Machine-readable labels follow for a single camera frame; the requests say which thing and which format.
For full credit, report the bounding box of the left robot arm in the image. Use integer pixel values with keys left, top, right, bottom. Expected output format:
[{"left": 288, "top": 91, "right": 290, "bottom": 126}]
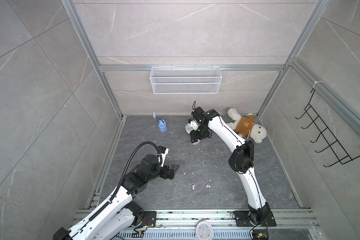
[{"left": 53, "top": 142, "right": 179, "bottom": 240}]

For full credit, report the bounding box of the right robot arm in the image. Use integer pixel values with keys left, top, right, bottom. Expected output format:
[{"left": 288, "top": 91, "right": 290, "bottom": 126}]
[{"left": 186, "top": 104, "right": 272, "bottom": 226}]

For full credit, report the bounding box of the white round bowl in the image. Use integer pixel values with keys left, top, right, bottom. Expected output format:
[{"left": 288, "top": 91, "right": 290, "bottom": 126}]
[{"left": 186, "top": 124, "right": 193, "bottom": 135}]

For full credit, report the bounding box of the white teddy bear brown shirt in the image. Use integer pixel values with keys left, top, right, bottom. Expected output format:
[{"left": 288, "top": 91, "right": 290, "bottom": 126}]
[{"left": 227, "top": 108, "right": 267, "bottom": 144}]

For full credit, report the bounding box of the white round clock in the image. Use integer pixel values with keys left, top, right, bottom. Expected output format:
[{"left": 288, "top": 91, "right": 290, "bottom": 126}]
[{"left": 196, "top": 221, "right": 214, "bottom": 240}]

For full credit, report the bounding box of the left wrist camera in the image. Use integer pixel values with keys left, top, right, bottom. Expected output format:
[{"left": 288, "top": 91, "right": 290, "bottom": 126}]
[{"left": 158, "top": 146, "right": 169, "bottom": 168}]

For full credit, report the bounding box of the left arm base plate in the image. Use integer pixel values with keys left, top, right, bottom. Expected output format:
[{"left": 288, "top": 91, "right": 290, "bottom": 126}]
[{"left": 131, "top": 211, "right": 157, "bottom": 228}]

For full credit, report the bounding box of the white wire basket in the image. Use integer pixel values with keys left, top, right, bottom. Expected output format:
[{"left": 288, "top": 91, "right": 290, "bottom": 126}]
[{"left": 150, "top": 67, "right": 223, "bottom": 95}]

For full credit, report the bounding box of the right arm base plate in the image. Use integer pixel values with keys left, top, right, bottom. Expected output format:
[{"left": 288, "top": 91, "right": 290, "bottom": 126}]
[{"left": 232, "top": 211, "right": 277, "bottom": 227}]

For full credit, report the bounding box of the black wall hook rack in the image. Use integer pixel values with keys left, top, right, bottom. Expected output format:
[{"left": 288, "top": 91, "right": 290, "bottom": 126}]
[{"left": 295, "top": 89, "right": 360, "bottom": 168}]

